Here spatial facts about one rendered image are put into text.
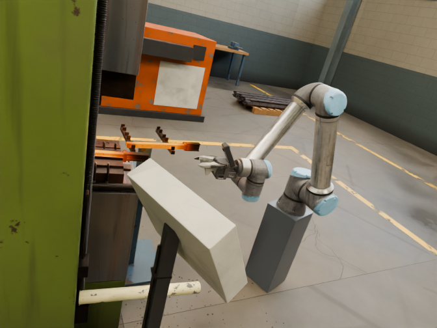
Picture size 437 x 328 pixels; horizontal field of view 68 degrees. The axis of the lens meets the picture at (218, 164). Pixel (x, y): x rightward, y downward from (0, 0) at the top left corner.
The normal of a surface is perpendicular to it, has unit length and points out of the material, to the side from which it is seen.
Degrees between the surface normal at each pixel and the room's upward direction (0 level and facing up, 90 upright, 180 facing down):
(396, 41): 90
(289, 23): 90
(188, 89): 90
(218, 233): 30
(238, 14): 90
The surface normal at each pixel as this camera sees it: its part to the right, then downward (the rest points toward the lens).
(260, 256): -0.70, 0.15
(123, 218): 0.31, 0.46
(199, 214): -0.15, -0.70
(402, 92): -0.89, -0.02
